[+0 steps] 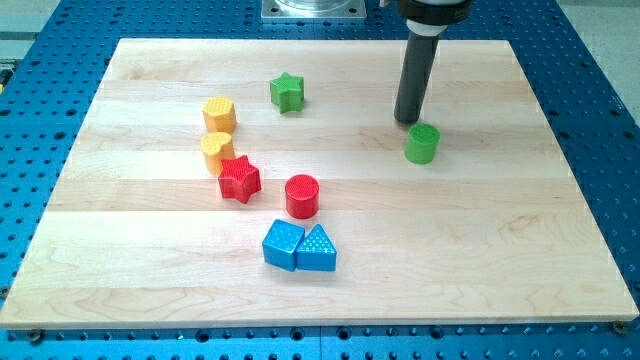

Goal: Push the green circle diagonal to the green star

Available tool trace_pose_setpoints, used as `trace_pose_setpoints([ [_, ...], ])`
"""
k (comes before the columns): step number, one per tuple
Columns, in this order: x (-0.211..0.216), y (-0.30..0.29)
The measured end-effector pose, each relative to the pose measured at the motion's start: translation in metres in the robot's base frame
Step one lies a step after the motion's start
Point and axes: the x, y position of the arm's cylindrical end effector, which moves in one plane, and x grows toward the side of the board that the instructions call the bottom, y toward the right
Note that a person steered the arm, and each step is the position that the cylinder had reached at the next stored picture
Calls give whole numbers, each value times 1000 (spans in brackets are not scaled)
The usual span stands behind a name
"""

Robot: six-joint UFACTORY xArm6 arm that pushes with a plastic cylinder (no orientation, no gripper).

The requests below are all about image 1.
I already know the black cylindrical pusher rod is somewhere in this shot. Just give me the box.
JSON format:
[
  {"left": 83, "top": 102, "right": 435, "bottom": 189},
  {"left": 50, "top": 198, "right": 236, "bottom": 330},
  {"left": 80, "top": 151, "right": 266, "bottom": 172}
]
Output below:
[{"left": 394, "top": 20, "right": 447, "bottom": 126}]

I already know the green star block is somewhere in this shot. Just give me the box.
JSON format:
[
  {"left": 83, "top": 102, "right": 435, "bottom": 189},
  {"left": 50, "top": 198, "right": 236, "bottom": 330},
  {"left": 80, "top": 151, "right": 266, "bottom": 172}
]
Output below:
[{"left": 269, "top": 72, "right": 305, "bottom": 114}]

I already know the blue cube block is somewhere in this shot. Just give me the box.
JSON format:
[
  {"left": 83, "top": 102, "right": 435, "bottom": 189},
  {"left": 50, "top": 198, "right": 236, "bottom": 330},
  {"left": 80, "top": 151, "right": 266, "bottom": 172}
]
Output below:
[{"left": 262, "top": 219, "right": 305, "bottom": 272}]

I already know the wooden board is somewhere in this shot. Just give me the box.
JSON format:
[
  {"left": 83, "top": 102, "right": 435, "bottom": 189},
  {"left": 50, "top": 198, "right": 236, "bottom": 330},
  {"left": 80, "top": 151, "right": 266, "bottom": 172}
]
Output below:
[{"left": 1, "top": 39, "right": 638, "bottom": 330}]

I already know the yellow hexagon block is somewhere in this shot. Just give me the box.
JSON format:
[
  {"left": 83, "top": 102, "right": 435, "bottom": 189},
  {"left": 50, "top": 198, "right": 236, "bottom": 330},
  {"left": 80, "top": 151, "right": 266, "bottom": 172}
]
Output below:
[{"left": 202, "top": 96, "right": 237, "bottom": 134}]

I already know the blue perforated metal table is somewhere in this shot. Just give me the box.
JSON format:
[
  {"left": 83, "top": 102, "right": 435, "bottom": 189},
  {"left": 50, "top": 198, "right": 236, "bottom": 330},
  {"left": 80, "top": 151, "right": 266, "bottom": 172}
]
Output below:
[{"left": 1, "top": 1, "right": 639, "bottom": 359}]

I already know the yellow heart block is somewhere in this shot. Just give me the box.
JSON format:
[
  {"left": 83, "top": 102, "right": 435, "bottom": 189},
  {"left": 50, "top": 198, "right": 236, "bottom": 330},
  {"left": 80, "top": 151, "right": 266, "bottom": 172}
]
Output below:
[{"left": 200, "top": 132, "right": 235, "bottom": 175}]

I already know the red cylinder block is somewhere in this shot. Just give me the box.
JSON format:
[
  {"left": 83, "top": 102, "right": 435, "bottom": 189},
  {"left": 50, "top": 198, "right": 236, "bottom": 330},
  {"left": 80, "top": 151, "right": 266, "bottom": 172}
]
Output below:
[{"left": 285, "top": 174, "right": 320, "bottom": 219}]

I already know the blue triangle block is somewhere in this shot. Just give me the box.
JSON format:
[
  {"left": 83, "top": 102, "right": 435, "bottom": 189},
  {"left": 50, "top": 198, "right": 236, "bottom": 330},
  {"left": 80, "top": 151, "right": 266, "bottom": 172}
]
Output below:
[{"left": 295, "top": 224, "right": 337, "bottom": 272}]

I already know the green cylinder block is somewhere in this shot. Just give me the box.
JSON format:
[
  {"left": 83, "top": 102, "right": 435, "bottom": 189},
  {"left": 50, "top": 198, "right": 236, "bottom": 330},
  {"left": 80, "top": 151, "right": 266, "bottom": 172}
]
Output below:
[{"left": 404, "top": 123, "right": 440, "bottom": 165}]

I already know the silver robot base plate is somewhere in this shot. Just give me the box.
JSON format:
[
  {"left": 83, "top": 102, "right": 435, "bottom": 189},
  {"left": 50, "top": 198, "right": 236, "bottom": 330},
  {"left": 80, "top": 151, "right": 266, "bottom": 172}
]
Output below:
[{"left": 261, "top": 0, "right": 367, "bottom": 20}]

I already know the red star block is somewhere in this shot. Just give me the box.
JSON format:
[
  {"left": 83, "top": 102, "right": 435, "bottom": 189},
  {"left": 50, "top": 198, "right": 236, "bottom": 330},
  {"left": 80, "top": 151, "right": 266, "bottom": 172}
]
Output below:
[{"left": 218, "top": 155, "right": 262, "bottom": 204}]

